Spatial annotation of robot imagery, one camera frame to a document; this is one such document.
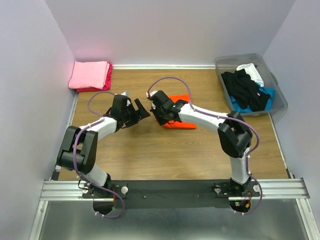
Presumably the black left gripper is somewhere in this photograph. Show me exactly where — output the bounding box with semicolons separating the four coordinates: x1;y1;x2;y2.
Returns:
122;98;150;128

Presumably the orange t shirt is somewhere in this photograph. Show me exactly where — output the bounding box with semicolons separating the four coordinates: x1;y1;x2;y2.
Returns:
162;94;197;130

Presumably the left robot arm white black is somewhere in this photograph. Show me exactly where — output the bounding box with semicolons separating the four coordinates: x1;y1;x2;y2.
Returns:
56;94;151;198

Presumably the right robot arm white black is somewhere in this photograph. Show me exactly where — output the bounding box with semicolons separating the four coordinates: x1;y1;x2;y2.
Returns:
149;98;253;196

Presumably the folded magenta shirt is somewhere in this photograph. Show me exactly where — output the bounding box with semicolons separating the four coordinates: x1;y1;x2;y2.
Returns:
76;62;113;93

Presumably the folded light pink shirt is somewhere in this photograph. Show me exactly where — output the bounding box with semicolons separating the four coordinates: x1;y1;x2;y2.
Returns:
68;61;110;90

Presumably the blue shirt in bin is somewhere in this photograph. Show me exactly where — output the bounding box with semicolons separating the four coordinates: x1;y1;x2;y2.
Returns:
229;86;276;114

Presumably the black shirt in bin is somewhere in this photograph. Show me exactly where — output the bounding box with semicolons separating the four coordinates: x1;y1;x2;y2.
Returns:
221;69;271;112

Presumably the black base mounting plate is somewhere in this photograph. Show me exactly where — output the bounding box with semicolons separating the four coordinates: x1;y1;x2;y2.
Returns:
83;179;260;211

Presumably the clear plastic bin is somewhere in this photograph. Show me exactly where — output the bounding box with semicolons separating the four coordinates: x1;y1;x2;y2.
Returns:
214;53;288;116

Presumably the white shirt in bin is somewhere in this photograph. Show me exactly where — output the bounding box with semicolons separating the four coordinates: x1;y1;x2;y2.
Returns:
236;63;265;87

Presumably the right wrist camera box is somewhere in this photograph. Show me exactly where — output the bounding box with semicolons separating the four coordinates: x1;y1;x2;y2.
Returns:
147;90;174;110

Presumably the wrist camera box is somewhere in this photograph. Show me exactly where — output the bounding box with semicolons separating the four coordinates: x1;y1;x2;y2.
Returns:
147;90;174;110
120;91;130;101

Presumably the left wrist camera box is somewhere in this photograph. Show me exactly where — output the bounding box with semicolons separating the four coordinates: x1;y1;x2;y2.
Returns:
120;91;130;101

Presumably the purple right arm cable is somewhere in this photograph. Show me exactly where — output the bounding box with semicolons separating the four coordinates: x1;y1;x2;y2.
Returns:
146;76;261;176

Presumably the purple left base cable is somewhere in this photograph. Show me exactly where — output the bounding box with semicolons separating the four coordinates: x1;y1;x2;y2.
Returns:
87;183;126;220

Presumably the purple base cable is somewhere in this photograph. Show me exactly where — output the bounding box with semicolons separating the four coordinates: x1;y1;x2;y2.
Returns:
233;174;264;216
87;183;126;220

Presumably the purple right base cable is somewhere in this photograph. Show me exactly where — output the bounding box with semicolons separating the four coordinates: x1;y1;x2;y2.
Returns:
233;174;264;216

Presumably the aluminium front rail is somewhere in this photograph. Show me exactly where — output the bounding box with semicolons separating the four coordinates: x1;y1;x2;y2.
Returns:
40;178;310;201

